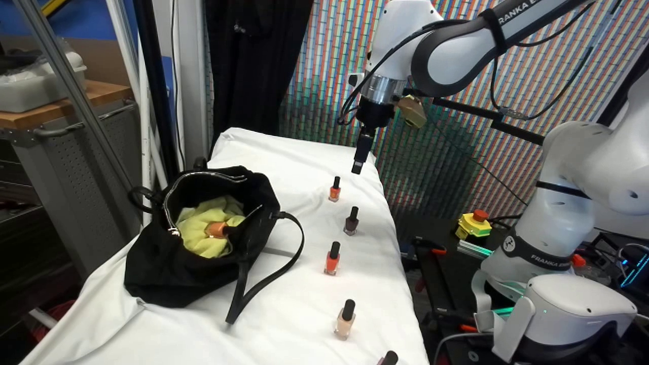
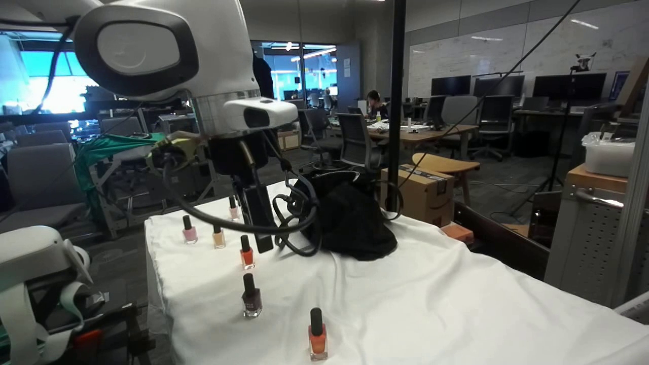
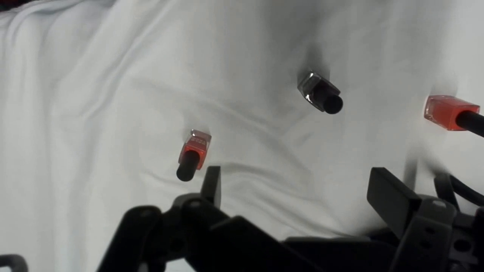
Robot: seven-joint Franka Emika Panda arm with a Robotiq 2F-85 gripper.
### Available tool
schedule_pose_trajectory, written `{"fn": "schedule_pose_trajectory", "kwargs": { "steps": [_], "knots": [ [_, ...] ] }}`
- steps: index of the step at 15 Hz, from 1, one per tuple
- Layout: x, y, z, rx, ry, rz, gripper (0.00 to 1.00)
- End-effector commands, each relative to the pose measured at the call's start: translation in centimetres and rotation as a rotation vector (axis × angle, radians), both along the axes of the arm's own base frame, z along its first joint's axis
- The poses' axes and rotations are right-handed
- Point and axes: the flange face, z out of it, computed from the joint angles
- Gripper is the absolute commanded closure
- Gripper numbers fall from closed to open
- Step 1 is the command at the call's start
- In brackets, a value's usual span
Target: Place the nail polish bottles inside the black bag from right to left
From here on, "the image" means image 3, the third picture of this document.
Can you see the small orange nail polish bottle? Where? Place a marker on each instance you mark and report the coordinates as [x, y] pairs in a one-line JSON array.
[[194, 151]]

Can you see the large orange nail polish bottle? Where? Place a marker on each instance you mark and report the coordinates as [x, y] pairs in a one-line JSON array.
[[446, 113]]

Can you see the dark brown nail polish bottle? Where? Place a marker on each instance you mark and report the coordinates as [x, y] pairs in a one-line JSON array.
[[319, 92]]

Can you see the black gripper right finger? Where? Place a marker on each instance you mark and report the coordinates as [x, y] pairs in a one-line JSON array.
[[393, 201]]

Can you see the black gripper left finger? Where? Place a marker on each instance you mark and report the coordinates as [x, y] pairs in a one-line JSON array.
[[213, 182]]

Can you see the white tablecloth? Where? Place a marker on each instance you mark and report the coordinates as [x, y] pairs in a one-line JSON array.
[[100, 99]]

